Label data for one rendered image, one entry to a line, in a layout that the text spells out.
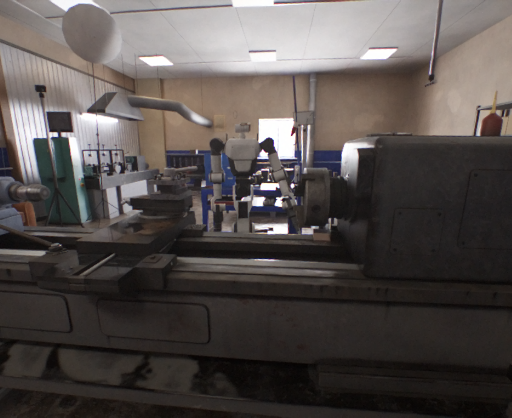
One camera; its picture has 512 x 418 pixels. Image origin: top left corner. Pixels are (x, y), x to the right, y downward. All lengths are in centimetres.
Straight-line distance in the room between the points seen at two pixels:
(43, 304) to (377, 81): 855
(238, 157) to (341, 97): 659
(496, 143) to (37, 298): 178
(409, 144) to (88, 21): 442
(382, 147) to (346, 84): 767
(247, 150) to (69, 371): 168
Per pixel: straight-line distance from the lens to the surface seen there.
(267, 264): 107
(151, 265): 105
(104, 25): 482
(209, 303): 107
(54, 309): 142
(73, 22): 482
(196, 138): 860
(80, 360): 149
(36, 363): 158
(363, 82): 869
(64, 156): 543
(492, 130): 127
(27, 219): 499
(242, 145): 211
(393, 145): 95
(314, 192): 103
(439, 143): 101
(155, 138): 896
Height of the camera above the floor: 129
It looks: 13 degrees down
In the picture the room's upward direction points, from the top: straight up
